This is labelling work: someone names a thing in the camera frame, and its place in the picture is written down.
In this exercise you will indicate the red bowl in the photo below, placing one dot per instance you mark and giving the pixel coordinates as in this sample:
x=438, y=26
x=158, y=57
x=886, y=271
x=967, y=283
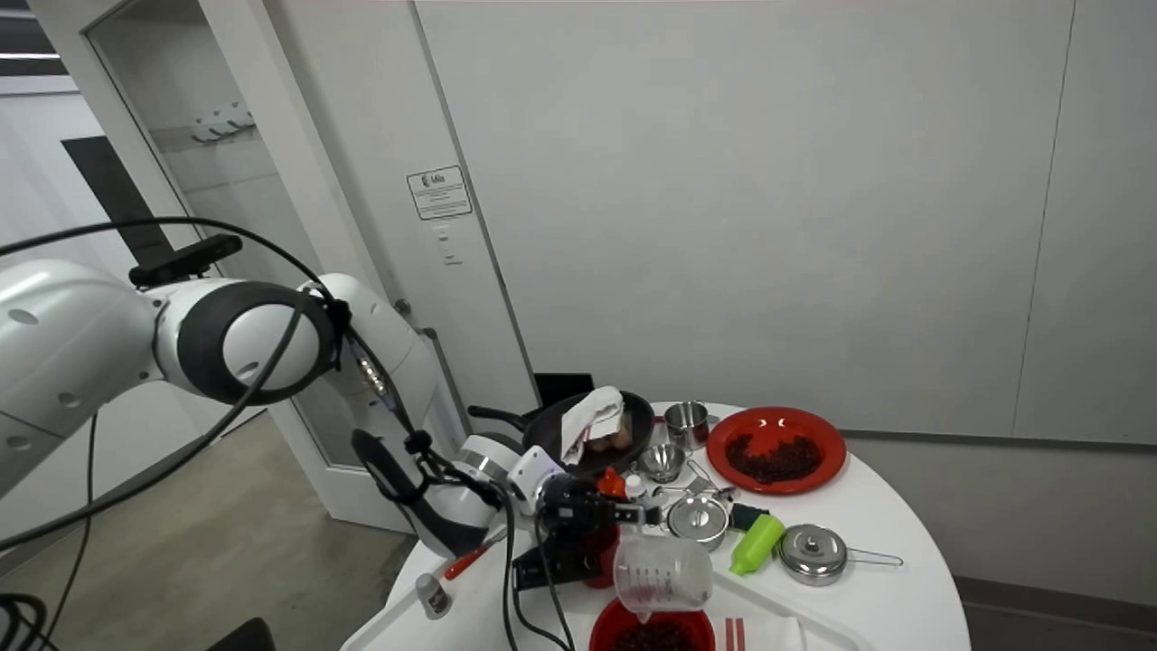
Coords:
x=692, y=625

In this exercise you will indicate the black frying pan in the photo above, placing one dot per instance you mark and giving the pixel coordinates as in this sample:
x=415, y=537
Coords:
x=634, y=419

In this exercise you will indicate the green plastic bottle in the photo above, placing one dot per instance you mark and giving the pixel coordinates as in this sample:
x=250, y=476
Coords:
x=759, y=542

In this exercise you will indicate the red chopsticks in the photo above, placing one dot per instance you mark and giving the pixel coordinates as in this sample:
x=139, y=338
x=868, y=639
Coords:
x=733, y=635

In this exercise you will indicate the small steel pot with lid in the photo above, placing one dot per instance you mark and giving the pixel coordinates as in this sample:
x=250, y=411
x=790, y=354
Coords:
x=661, y=461

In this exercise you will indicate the small red scoop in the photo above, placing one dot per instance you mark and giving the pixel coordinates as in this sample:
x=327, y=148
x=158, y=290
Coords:
x=613, y=481

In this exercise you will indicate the small grey shaker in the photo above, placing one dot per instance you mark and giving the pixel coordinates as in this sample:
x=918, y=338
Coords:
x=433, y=595

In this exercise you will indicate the white framed glass door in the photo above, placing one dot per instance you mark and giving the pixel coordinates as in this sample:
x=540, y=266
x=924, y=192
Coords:
x=362, y=145

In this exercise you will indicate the black box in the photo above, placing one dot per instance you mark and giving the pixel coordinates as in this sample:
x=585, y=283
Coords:
x=565, y=388

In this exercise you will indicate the small black block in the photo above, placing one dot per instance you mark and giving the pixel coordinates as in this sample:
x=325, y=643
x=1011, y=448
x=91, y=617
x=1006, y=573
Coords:
x=745, y=513

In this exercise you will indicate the dark beans in bowl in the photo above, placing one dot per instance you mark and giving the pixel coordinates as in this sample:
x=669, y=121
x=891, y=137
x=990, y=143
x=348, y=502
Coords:
x=655, y=635

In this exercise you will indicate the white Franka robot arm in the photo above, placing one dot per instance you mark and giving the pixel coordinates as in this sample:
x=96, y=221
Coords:
x=109, y=338

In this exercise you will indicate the black chair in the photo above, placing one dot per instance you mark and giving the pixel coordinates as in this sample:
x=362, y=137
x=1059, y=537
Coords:
x=240, y=635

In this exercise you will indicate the red plate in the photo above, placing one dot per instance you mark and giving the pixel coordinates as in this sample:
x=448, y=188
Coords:
x=736, y=440

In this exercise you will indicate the white cloth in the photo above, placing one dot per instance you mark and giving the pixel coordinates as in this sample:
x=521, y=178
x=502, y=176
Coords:
x=596, y=419

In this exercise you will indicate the dark beans on plate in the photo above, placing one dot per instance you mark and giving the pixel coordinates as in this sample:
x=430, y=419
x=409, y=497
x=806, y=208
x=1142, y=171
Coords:
x=777, y=461

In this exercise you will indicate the white door sign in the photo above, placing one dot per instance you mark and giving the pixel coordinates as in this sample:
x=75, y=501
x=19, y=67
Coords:
x=438, y=192

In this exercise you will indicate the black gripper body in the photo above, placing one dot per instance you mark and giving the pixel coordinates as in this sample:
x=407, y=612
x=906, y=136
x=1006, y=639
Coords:
x=577, y=518

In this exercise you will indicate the small steel cup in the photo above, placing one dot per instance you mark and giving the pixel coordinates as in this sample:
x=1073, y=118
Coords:
x=690, y=419

